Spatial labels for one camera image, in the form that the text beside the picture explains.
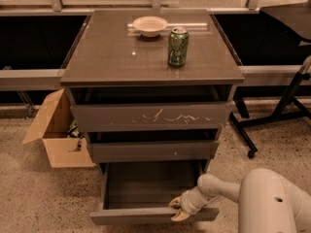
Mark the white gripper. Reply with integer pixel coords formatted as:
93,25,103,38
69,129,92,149
169,186,220,221

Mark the grey bottom drawer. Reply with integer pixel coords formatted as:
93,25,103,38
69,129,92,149
90,160,205,225

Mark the grey drawer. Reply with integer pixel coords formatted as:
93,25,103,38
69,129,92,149
71,102,233,132
90,160,205,225
87,140,219,163

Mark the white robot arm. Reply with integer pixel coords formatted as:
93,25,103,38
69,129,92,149
169,168,311,233

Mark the grey middle drawer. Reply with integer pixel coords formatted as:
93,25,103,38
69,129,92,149
87,140,219,163

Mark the grey drawer cabinet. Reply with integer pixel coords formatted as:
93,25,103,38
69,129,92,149
59,9,246,192

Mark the grey top drawer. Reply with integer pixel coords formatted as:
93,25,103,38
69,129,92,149
71,102,233,132

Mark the open cardboard box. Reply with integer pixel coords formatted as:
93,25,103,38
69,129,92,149
22,89,95,168

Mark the green soda can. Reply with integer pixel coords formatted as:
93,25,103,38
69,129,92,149
168,26,189,67

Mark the white bowl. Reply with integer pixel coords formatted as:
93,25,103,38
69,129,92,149
133,17,167,38

